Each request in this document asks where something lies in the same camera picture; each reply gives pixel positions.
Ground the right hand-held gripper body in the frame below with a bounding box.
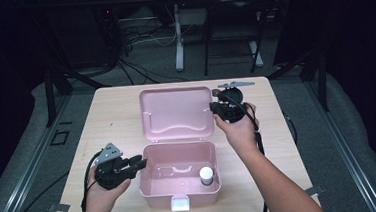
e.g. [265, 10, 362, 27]
[216, 78, 258, 125]

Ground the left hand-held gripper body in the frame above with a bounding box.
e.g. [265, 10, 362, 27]
[91, 140, 134, 193]

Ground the pink plastic lidded box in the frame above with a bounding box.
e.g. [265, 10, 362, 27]
[132, 84, 224, 212]

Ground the white capped small bottle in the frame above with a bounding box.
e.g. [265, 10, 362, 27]
[198, 165, 216, 187]

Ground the person's right hand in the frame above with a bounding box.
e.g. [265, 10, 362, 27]
[212, 101, 263, 159]

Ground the person's left hand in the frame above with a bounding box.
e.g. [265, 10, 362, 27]
[81, 175, 134, 212]

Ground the black chair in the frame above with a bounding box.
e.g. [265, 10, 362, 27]
[199, 0, 276, 78]

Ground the grey tape strip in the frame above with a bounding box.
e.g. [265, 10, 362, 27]
[306, 184, 327, 198]
[47, 201, 72, 212]

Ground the white desk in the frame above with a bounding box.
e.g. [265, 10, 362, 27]
[152, 0, 302, 75]

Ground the black metal stand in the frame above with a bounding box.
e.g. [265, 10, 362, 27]
[40, 61, 115, 129]
[264, 46, 332, 116]

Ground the dark equipment with red light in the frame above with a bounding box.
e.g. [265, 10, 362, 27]
[93, 4, 126, 65]

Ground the left hand-held gripper cable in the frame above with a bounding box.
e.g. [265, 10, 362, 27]
[77, 150, 108, 212]

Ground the hand-held gripper cable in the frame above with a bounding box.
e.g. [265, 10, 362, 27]
[77, 150, 108, 212]
[221, 90, 271, 212]

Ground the right hand-held gripper cable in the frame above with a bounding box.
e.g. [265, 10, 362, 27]
[221, 90, 271, 212]

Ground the thin black cable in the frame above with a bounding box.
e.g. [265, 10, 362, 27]
[282, 110, 300, 146]

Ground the aluminium rail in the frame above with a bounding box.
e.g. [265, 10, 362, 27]
[0, 93, 81, 212]
[302, 72, 376, 212]

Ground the bundle of floor cables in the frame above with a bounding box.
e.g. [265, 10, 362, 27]
[113, 14, 192, 88]

